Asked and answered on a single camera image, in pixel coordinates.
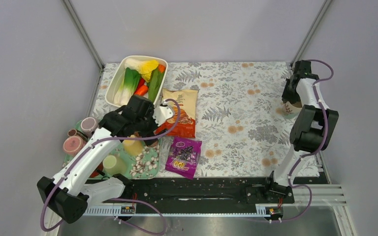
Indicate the light green mug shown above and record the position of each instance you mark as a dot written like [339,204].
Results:
[114,165]

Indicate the toy orange carrot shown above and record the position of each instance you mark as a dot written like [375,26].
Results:
[142,90]

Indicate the salmon pink mug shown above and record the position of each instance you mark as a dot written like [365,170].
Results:
[149,143]

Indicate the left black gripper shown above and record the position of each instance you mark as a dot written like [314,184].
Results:
[150,132]

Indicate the toy bok choy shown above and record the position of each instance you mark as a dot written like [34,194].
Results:
[127,88]

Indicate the green floral tray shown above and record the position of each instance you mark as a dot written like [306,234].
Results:
[143,166]

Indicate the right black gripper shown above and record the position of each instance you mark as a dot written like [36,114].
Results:
[286,97]

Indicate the cassava chips bag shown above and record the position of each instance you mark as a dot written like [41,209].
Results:
[187,100]

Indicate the pink ribbed mug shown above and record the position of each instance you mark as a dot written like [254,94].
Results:
[72,145]

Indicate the toy napa cabbage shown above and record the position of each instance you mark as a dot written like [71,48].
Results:
[144,68]

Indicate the yellow mug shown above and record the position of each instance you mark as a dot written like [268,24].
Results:
[133,147]

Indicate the lilac mug black handle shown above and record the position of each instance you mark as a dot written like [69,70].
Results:
[89,125]

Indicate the toy green cucumber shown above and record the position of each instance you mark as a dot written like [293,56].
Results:
[156,79]

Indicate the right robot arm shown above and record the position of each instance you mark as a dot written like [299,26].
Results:
[310,133]

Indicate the red mug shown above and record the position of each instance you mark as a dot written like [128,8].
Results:
[98,171]

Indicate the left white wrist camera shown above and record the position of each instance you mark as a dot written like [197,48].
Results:
[162,114]

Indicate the purple candy bag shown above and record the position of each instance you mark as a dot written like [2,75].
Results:
[183,157]

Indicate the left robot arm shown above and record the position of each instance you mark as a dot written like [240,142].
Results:
[66,193]

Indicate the small brown cup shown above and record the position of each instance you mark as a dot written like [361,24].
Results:
[72,132]

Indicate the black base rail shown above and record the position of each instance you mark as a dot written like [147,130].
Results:
[223,195]

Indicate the cream beige mug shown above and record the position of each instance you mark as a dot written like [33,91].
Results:
[291,108]

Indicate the toy red pepper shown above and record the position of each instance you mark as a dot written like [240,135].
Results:
[141,83]

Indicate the white vegetable tub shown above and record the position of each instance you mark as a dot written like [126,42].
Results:
[119,76]

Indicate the floral tablecloth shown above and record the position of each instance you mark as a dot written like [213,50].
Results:
[239,116]

